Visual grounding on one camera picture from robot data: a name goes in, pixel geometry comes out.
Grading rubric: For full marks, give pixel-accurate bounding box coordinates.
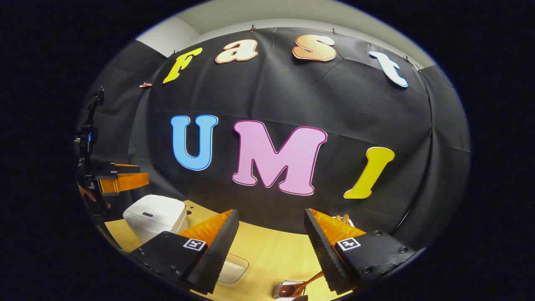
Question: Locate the wire chopstick holder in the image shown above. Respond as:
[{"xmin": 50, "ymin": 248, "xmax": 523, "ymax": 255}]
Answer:
[{"xmin": 274, "ymin": 280, "xmax": 306, "ymax": 300}]

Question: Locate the black backdrop cloth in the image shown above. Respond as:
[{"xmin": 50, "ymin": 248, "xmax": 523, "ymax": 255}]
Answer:
[{"xmin": 77, "ymin": 27, "xmax": 471, "ymax": 251}]

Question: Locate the brown wooden spoon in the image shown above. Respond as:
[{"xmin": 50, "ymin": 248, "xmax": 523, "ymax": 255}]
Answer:
[{"xmin": 278, "ymin": 272, "xmax": 325, "ymax": 298}]

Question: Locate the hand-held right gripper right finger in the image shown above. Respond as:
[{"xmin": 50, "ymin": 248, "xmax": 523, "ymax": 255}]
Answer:
[{"xmin": 304, "ymin": 208, "xmax": 415, "ymax": 292}]

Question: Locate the white rice cooker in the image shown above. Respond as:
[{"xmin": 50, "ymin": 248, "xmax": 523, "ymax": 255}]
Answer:
[{"xmin": 123, "ymin": 194, "xmax": 189, "ymax": 244}]

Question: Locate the white toaster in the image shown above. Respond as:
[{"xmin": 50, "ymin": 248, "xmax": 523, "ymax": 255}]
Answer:
[{"xmin": 333, "ymin": 214, "xmax": 356, "ymax": 229}]

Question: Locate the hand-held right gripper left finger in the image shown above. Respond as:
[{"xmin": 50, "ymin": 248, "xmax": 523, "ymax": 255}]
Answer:
[{"xmin": 130, "ymin": 209, "xmax": 240, "ymax": 294}]

